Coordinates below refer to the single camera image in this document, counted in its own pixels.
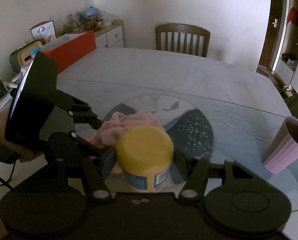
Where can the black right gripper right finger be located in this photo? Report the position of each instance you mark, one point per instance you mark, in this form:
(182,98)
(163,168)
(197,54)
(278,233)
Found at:
(197,171)

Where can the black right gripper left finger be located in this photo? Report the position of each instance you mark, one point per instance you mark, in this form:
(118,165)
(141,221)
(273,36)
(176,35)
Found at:
(74,157)

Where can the pink fluffy towel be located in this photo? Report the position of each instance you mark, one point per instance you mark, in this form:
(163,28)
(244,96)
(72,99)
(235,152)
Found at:
(110,131)

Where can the yellow lidded jar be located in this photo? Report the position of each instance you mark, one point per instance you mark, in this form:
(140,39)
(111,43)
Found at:
(145,154)

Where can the left hand holding gripper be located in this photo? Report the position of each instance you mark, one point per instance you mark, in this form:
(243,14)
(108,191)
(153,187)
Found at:
(22,153)

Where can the round fish pattern placemat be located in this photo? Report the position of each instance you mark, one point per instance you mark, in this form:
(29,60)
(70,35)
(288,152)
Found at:
(187,126)

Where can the green white toaster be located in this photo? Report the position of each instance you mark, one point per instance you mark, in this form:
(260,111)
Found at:
(22,55)

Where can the red cardboard box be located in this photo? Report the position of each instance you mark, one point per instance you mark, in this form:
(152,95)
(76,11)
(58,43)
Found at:
(69,48)

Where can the white drawer sideboard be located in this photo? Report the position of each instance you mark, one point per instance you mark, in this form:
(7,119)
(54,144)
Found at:
(111,36)

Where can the pink ribbed cup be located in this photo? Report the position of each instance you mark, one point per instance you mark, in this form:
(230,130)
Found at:
(283,150)

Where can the brown wooden door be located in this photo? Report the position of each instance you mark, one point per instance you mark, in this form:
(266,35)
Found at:
(271,42)

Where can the brown wooden chair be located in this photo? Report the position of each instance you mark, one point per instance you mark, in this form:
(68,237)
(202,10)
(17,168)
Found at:
(183,38)

